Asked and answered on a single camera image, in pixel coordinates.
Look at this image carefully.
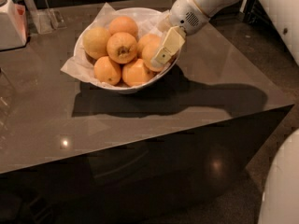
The large orange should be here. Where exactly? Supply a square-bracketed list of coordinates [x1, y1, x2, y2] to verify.
[141, 40, 164, 72]

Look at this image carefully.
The white ceramic bowl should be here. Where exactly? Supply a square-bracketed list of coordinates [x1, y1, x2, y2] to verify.
[73, 7, 183, 95]

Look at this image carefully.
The front middle orange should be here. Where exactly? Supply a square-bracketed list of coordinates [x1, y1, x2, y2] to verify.
[122, 59, 155, 87]

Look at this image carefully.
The centre orange with stem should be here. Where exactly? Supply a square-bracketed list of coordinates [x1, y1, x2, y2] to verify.
[107, 32, 137, 64]

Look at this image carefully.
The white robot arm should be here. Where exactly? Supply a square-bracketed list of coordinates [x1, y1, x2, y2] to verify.
[150, 0, 299, 68]

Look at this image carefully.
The front left orange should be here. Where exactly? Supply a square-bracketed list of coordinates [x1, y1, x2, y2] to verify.
[93, 56, 121, 85]

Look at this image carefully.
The white robot base shell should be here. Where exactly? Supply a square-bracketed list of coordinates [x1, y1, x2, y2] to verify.
[258, 130, 299, 224]

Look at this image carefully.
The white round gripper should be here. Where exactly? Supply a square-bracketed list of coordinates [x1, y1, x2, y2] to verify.
[150, 0, 210, 68]

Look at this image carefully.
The white paper liner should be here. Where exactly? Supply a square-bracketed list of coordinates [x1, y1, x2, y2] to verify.
[61, 3, 178, 93]

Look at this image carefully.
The left yellowish orange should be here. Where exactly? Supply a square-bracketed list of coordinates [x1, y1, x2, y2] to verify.
[82, 27, 111, 60]

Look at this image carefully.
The top back orange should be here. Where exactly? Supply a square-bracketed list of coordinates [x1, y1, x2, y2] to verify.
[108, 16, 138, 37]

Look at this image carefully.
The small middle right orange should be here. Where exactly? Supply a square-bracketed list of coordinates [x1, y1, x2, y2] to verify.
[137, 34, 161, 58]

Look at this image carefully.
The white appliance with red side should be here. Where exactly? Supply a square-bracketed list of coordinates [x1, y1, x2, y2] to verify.
[0, 0, 28, 50]

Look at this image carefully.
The black slatted vent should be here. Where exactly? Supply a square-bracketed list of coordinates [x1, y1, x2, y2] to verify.
[243, 0, 274, 27]

